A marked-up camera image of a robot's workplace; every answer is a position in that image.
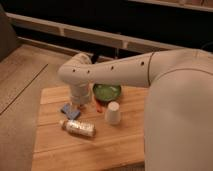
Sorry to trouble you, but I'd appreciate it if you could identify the blue sponge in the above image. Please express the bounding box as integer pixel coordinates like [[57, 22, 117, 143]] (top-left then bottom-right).
[[61, 103, 80, 120]]

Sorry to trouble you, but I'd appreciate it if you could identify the orange carrot toy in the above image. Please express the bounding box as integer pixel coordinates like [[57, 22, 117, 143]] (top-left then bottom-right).
[[95, 101, 103, 113]]

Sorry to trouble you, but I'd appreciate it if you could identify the green bowl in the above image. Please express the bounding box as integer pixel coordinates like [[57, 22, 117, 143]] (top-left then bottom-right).
[[93, 84, 121, 102]]

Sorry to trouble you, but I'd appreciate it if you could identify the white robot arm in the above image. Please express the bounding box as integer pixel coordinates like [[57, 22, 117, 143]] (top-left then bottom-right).
[[58, 49, 213, 171]]

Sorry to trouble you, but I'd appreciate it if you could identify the clear glitter bottle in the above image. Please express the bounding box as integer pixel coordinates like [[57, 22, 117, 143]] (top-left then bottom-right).
[[60, 120, 95, 137]]

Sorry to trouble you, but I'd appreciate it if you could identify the wooden cutting board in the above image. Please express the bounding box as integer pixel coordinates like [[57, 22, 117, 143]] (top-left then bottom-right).
[[32, 86, 148, 171]]

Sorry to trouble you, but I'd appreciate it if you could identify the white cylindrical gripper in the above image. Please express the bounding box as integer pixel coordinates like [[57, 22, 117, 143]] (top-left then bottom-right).
[[70, 84, 91, 105]]

